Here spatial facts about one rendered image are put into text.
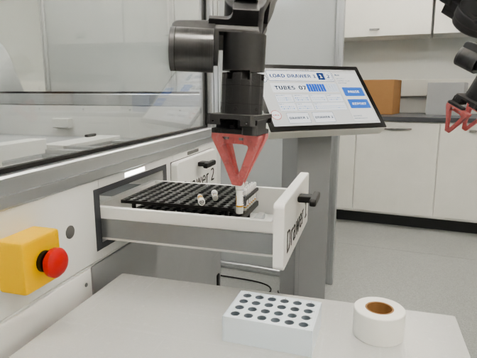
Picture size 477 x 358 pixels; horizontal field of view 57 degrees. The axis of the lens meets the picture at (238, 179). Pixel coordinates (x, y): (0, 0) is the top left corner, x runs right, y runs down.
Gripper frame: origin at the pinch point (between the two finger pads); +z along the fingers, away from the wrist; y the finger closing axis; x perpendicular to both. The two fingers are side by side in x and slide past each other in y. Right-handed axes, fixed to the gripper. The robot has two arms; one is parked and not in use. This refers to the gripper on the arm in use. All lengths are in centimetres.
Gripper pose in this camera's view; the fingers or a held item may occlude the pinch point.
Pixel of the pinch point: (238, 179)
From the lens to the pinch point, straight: 61.9
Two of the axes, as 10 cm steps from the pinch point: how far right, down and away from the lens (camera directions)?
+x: 9.5, 1.0, -2.8
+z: -0.4, 9.8, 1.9
